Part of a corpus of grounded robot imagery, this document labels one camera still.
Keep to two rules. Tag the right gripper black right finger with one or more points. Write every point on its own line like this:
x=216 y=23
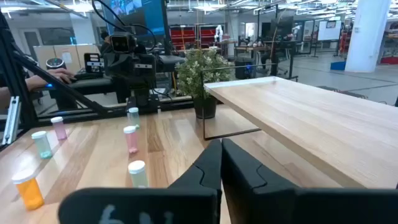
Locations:
x=311 y=208

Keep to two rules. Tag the silver aluminium bracket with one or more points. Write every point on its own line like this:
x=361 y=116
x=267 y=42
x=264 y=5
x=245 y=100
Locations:
x=12 y=119

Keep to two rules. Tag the artificial plant in black pot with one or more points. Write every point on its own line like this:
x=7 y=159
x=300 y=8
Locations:
x=199 y=74

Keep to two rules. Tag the beige cabinet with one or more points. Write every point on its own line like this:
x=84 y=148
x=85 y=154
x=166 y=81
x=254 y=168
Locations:
x=62 y=54

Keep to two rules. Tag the person's hand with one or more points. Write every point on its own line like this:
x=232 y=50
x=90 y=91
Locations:
x=60 y=74

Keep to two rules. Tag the red storage rack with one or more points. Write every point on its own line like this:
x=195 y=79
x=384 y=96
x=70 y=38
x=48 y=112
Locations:
x=207 y=35
x=183 y=37

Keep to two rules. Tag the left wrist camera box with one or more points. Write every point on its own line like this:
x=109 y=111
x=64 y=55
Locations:
x=122 y=43

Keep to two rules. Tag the wooden shelf with black legs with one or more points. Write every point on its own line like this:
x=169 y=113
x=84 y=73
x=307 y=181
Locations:
x=311 y=124

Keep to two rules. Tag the person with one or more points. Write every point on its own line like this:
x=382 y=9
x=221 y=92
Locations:
x=105 y=42

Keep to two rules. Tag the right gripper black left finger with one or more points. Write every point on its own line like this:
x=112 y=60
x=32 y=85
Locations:
x=140 y=205

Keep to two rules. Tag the blue bin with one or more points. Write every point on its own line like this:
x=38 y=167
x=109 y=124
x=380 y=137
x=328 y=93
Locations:
x=338 y=65

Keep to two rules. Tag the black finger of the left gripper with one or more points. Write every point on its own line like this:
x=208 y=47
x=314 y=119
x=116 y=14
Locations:
x=129 y=84
x=118 y=84

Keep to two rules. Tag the black cylindrical speaker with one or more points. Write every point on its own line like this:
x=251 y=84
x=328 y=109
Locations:
x=56 y=63

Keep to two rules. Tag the person's forearm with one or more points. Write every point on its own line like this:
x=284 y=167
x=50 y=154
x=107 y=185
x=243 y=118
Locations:
x=31 y=84

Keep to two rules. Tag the white humanoid figure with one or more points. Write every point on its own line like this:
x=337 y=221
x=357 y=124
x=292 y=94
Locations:
x=218 y=32

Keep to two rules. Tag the whiteboard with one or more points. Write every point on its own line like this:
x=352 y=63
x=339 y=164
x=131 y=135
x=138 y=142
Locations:
x=329 y=30

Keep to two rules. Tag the white pillar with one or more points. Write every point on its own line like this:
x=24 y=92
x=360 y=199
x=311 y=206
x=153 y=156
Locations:
x=367 y=34

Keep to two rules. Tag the small orange pill bottle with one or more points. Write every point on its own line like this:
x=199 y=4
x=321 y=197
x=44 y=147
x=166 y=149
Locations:
x=28 y=191

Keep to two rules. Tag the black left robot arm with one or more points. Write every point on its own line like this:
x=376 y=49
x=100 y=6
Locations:
x=169 y=63

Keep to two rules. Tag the black computer tower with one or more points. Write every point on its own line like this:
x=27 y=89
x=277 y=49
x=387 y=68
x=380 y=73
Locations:
x=244 y=68

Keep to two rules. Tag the black desk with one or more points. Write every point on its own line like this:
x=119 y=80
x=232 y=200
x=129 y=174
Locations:
x=90 y=85

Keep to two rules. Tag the large monitor with blue screen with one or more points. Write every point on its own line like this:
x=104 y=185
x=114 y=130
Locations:
x=146 y=15

